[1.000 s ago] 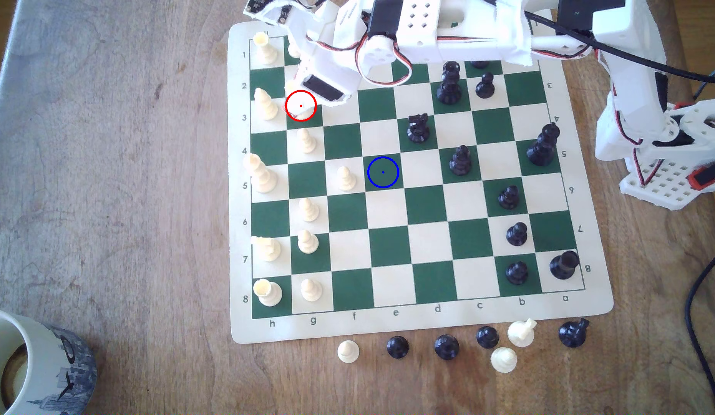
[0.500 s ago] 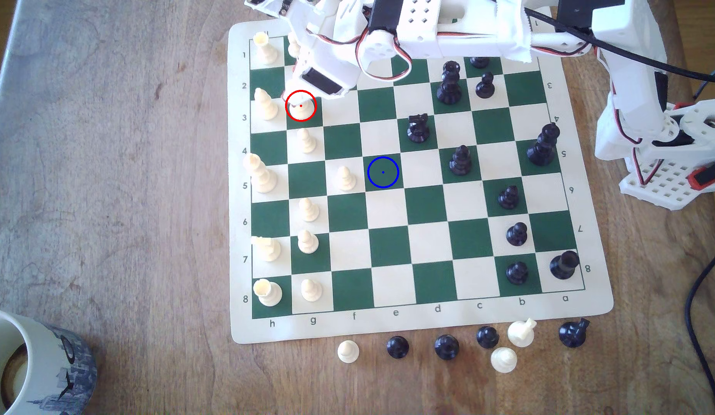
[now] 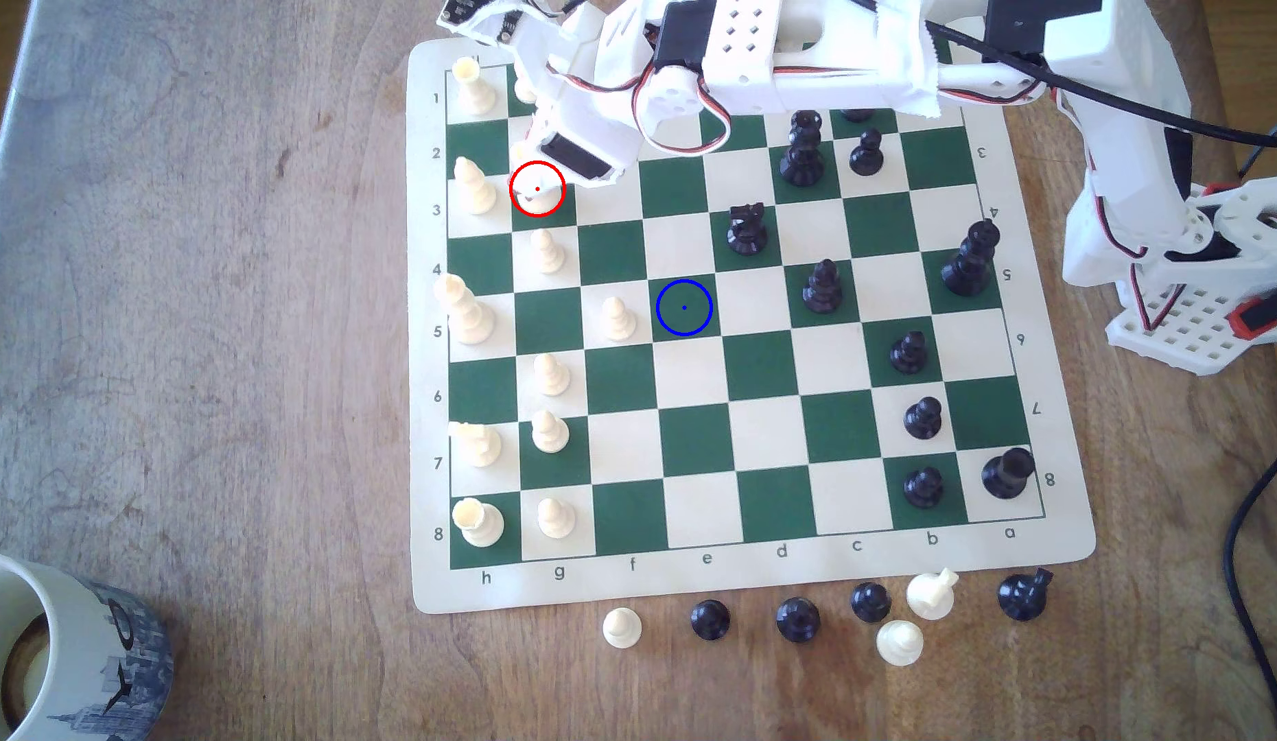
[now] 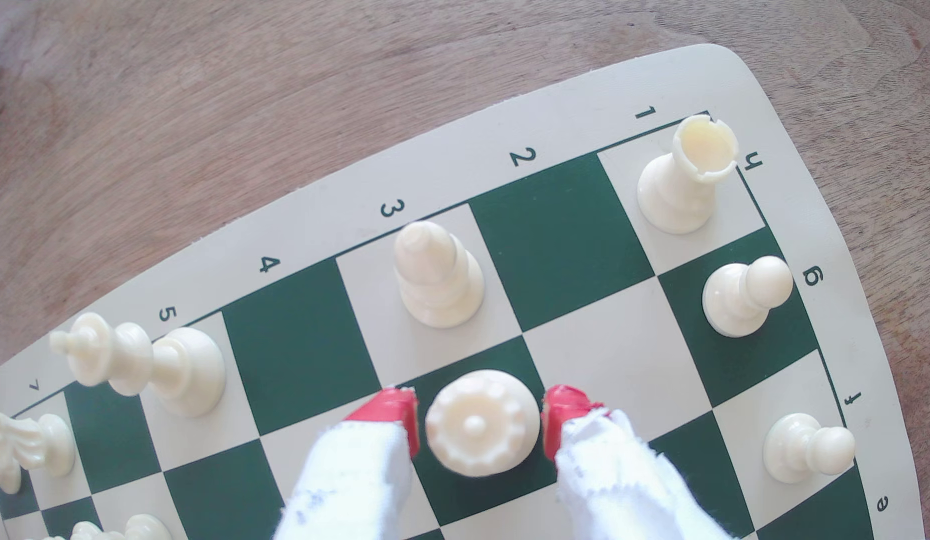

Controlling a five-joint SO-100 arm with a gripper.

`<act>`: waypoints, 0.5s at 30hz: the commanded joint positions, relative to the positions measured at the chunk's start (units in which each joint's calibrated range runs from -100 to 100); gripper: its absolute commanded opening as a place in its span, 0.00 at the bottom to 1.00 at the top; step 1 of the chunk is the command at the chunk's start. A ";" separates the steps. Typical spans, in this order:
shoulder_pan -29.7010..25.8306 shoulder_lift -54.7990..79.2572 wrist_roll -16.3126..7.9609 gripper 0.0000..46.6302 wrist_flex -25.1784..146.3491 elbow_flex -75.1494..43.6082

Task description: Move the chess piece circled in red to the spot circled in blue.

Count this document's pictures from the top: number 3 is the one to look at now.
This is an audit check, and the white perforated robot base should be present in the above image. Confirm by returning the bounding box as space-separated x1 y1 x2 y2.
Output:
1104 278 1277 377

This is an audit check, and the black chess bishop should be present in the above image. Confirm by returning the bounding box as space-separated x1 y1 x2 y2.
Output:
801 258 846 315

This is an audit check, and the thin blue cable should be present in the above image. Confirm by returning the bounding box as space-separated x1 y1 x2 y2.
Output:
1237 121 1277 178

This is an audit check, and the black chess queen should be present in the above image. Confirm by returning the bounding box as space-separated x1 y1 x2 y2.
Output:
778 110 827 189

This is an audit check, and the red white servo wire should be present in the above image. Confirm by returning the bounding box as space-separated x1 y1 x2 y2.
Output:
543 56 737 156

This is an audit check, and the tall white chess king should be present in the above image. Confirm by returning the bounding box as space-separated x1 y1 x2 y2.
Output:
435 272 496 346

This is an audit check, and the small camera circuit board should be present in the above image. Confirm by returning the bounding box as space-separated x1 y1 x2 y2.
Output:
439 0 523 47

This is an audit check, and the white chess rook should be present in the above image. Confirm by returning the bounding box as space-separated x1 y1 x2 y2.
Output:
451 497 506 550
451 56 498 117

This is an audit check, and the thick black cable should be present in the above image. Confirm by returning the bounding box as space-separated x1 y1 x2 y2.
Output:
924 19 1277 142
1221 432 1277 741

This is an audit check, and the black chess king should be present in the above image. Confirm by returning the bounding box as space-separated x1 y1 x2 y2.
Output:
941 219 1003 298

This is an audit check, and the green white chess mat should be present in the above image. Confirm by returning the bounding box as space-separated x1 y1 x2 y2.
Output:
404 36 1099 617

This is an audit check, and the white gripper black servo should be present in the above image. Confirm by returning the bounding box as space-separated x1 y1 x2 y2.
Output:
507 0 718 191

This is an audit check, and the white mug with skyline print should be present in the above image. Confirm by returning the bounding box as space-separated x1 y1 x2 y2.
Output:
0 550 175 741

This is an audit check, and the white chess bishop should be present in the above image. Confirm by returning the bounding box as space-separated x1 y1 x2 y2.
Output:
453 156 500 216

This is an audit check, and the white tape wrap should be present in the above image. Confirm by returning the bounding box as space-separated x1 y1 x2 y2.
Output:
873 0 945 121

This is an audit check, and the black chess knight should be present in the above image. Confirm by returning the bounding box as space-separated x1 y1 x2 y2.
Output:
996 567 1055 624
725 202 771 257

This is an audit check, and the white chess knight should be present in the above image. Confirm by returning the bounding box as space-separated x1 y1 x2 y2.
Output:
906 567 961 623
449 420 504 471

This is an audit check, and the black chess rook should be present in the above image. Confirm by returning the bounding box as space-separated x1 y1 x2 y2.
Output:
981 447 1039 502

